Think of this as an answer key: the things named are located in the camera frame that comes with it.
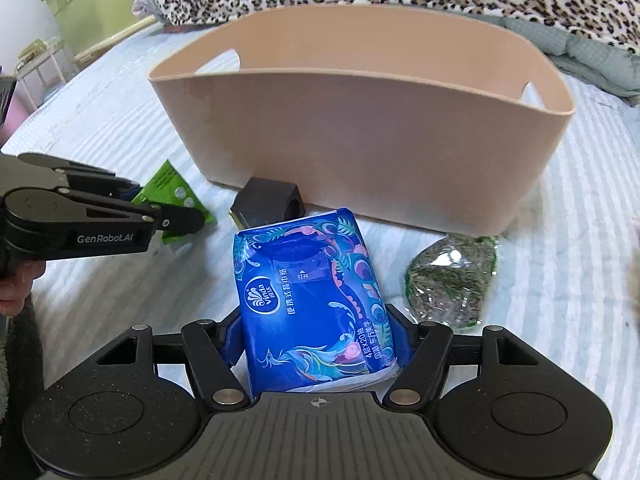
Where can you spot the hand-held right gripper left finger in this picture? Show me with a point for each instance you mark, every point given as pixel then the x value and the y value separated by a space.
pixel 233 346

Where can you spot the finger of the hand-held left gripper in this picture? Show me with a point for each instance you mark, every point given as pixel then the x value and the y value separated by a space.
pixel 95 176
pixel 175 221

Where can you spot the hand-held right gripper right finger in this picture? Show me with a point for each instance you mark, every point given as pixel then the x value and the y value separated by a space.
pixel 403 334

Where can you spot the green snack packet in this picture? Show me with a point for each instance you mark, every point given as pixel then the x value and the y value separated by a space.
pixel 171 180

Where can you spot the blue tissue pack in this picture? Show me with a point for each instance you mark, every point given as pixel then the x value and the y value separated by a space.
pixel 305 300

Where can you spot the beige plastic basket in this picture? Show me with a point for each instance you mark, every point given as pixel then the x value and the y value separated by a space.
pixel 380 135

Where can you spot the person's left hand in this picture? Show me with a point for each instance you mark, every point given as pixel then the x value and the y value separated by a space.
pixel 14 290

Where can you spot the clear bag of green herbs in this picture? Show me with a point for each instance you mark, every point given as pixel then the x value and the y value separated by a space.
pixel 447 280

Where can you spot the dark brown block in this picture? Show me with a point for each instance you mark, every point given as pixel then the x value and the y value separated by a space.
pixel 265 197

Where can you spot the dark flat object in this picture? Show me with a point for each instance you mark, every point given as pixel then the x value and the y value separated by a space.
pixel 6 102

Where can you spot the white small rack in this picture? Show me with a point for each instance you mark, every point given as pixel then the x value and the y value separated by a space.
pixel 40 67

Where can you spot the green storage box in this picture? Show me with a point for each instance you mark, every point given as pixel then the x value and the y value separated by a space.
pixel 85 5

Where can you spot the grey green quilt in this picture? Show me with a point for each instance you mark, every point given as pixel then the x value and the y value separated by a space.
pixel 585 60

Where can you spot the wooden bed rail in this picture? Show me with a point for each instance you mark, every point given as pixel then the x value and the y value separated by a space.
pixel 107 40

